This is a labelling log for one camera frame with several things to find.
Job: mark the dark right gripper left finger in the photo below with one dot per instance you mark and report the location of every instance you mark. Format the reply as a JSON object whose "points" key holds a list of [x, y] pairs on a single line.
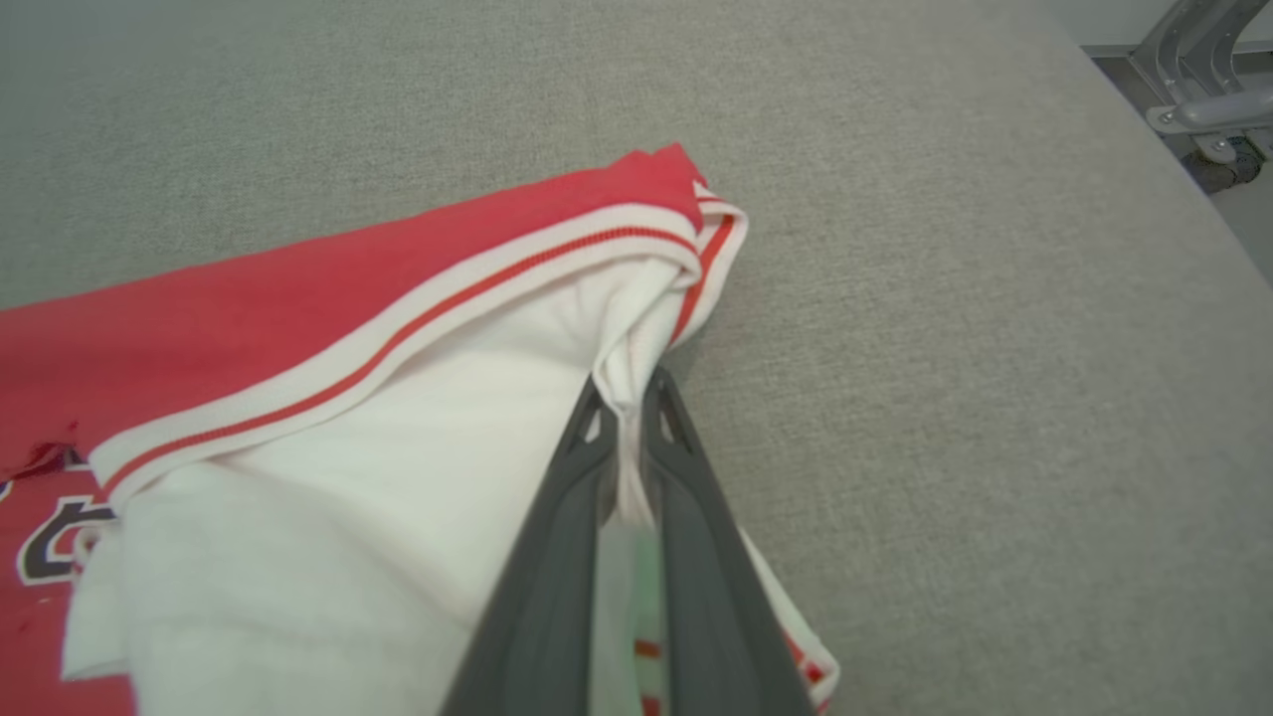
{"points": [[537, 617]]}

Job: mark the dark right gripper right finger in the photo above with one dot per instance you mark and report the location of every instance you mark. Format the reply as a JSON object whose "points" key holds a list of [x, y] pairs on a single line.
{"points": [[716, 636]]}

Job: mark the red jersey with lettering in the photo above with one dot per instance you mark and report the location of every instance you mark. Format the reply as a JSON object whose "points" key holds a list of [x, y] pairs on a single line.
{"points": [[298, 278]]}

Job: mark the black caster wheel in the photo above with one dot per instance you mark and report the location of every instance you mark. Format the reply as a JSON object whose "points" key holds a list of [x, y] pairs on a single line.
{"points": [[1218, 169]]}

